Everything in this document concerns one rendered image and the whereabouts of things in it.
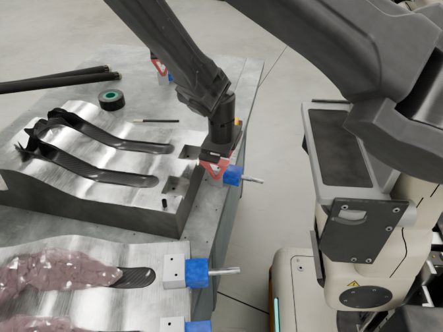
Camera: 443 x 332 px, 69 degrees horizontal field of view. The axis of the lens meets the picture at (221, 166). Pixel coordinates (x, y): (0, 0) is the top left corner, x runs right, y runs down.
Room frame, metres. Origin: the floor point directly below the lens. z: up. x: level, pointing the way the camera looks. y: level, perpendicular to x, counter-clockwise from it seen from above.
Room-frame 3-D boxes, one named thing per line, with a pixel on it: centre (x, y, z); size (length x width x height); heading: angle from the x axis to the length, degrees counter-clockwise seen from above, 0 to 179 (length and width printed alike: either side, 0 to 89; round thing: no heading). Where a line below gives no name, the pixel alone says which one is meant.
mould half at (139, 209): (0.57, 0.30, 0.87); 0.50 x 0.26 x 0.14; 77
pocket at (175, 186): (0.46, 0.10, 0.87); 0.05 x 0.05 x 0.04; 77
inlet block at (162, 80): (1.06, 0.16, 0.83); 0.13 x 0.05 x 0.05; 96
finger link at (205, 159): (0.54, 0.01, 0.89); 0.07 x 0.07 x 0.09; 71
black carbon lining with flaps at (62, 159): (0.56, 0.29, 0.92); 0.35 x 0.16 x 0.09; 77
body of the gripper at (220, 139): (0.57, 0.00, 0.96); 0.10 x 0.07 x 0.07; 161
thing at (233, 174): (0.55, -0.04, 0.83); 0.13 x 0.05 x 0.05; 71
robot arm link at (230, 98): (0.57, 0.01, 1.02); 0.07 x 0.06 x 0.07; 52
